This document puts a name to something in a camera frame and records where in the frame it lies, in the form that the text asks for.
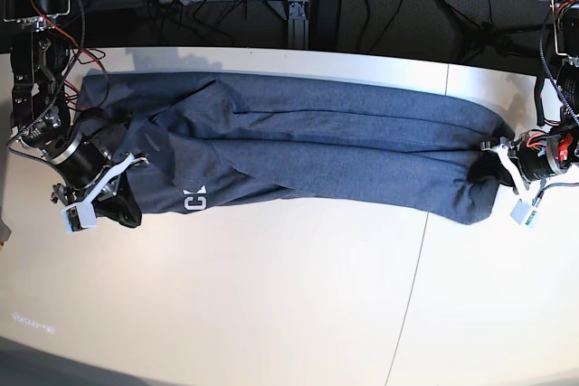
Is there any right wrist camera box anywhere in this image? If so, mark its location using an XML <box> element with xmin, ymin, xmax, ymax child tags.
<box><xmin>61</xmin><ymin>203</ymin><xmax>97</xmax><ymax>234</ymax></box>

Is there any aluminium table leg profile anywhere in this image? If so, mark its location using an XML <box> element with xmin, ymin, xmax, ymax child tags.
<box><xmin>285</xmin><ymin>0</ymin><xmax>309</xmax><ymax>50</ymax></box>

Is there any black tripod stand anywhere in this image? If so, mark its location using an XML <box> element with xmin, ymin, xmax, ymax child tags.
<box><xmin>433</xmin><ymin>0</ymin><xmax>541</xmax><ymax>65</ymax></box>

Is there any black power adapter brick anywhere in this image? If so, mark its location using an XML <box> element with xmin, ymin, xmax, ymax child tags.
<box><xmin>308</xmin><ymin>0</ymin><xmax>342</xmax><ymax>52</ymax></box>

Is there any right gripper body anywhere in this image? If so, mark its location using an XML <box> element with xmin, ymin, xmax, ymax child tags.
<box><xmin>47</xmin><ymin>135</ymin><xmax>115</xmax><ymax>203</ymax></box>

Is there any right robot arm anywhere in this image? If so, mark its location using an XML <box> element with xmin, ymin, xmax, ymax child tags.
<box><xmin>4</xmin><ymin>0</ymin><xmax>147</xmax><ymax>233</ymax></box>

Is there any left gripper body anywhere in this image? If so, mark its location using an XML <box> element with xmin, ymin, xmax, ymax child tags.
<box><xmin>508</xmin><ymin>130</ymin><xmax>578</xmax><ymax>178</ymax></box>

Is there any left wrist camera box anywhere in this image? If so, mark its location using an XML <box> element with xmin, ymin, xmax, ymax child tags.
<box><xmin>510</xmin><ymin>200</ymin><xmax>537</xmax><ymax>229</ymax></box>

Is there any blue grey T-shirt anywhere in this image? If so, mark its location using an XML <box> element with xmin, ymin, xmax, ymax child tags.
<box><xmin>79</xmin><ymin>72</ymin><xmax>514</xmax><ymax>224</ymax></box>

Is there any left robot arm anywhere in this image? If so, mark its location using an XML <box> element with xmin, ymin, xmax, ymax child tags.
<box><xmin>480</xmin><ymin>0</ymin><xmax>578</xmax><ymax>198</ymax></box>

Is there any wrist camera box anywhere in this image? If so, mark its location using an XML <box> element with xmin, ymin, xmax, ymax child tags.
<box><xmin>61</xmin><ymin>203</ymin><xmax>97</xmax><ymax>234</ymax></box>
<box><xmin>510</xmin><ymin>200</ymin><xmax>537</xmax><ymax>229</ymax></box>

